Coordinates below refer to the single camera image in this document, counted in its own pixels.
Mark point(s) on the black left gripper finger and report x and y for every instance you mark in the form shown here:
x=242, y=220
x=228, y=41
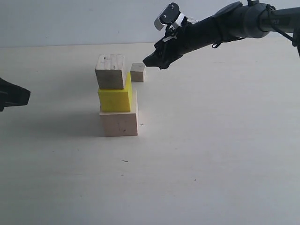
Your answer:
x=12, y=95

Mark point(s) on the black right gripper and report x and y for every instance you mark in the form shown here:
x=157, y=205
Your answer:
x=188, y=38

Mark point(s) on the small plain wooden cube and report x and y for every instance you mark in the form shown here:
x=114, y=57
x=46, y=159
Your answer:
x=137, y=72

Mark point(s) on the medium plain wooden cube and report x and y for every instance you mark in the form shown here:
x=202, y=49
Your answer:
x=111, y=71

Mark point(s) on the yellow painted wooden cube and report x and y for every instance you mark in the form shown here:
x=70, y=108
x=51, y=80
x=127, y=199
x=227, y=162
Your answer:
x=117, y=101

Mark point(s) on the large plain wooden cube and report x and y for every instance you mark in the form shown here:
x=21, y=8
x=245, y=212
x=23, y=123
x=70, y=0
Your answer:
x=121, y=123

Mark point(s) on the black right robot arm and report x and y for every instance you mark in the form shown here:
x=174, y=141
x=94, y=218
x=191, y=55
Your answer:
x=234, y=22

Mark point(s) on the black grey right wrist camera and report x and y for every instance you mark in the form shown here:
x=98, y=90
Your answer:
x=170, y=15

